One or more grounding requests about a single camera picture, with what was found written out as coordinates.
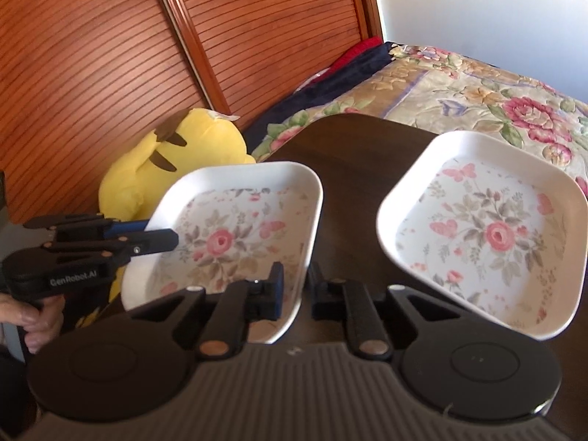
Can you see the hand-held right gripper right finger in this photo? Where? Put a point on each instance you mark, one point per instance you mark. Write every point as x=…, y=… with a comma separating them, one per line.
x=315, y=291

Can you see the floral bedspread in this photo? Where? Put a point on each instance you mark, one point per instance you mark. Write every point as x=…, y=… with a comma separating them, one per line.
x=482, y=92

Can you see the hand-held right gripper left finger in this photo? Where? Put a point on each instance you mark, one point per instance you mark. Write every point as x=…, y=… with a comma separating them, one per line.
x=277, y=295

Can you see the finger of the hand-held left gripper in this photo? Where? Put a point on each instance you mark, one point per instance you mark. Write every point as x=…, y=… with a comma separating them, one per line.
x=156, y=241
x=126, y=228

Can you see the wooden headboard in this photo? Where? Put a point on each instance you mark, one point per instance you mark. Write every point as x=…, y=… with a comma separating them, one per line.
x=82, y=78

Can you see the yellow plush toy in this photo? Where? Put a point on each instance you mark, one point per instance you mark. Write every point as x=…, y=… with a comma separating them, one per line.
x=151, y=179

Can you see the white floral square plate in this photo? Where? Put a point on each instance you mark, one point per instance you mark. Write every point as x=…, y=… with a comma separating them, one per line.
x=487, y=234
x=229, y=220

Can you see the person's left hand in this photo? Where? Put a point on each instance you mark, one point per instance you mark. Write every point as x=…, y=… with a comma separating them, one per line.
x=48, y=326

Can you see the red cloth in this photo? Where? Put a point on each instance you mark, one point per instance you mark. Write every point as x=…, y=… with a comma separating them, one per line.
x=360, y=53

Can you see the wooden louvered wardrobe door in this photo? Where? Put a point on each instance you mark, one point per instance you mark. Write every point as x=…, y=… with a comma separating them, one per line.
x=275, y=32

